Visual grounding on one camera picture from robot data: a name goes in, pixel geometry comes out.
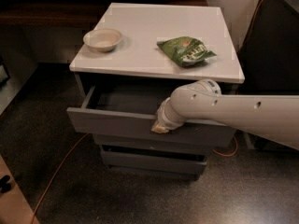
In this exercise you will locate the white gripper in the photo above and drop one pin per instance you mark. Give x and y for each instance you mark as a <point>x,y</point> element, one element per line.
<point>162,119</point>

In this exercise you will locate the grey top drawer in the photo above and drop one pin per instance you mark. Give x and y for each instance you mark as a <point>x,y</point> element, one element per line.
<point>130,111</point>

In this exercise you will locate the grey drawer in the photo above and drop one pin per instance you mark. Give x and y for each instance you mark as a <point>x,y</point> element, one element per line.
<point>152,145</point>
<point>153,160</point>
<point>130,111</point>

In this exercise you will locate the green jalapeno chip bag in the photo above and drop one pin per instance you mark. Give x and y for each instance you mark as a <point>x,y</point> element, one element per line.
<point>185,51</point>

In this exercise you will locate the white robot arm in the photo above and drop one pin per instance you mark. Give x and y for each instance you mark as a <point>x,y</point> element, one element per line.
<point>243,109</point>

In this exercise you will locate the grey middle drawer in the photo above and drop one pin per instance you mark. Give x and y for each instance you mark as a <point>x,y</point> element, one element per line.
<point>152,145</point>

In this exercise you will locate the grey bottom drawer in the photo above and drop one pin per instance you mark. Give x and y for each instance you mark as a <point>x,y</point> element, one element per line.
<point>153,160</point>

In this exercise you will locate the grey drawer cabinet white top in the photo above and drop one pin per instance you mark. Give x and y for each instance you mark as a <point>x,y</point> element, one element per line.
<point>138,61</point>

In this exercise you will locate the white paper bowl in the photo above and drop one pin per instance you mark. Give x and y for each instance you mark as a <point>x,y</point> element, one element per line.
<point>102,40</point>

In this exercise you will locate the black object on wood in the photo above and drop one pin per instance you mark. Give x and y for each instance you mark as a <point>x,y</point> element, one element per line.
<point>5,186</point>

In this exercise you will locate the light wooden board corner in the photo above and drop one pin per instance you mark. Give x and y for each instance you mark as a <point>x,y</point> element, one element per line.
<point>14,208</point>

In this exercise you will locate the dark wooden shelf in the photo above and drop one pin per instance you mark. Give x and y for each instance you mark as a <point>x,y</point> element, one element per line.
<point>69,13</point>

